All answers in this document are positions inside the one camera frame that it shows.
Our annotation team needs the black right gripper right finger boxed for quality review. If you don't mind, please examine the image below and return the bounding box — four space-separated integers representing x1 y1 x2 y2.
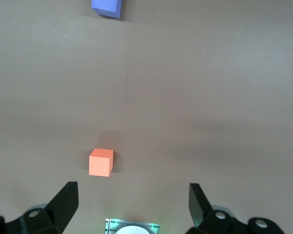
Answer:
185 183 250 234

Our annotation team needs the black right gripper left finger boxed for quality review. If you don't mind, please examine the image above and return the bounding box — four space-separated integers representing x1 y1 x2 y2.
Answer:
3 181 79 234

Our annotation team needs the orange cube block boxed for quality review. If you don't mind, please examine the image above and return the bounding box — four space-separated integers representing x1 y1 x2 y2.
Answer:
88 148 114 177

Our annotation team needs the purple cube block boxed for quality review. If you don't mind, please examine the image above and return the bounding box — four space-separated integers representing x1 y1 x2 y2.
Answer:
91 0 123 20

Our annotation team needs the brown table cover sheet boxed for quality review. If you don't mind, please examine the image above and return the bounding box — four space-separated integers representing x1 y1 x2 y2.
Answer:
0 0 293 234

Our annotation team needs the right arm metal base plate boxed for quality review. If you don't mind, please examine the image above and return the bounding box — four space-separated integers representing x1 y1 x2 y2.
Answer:
105 218 160 234

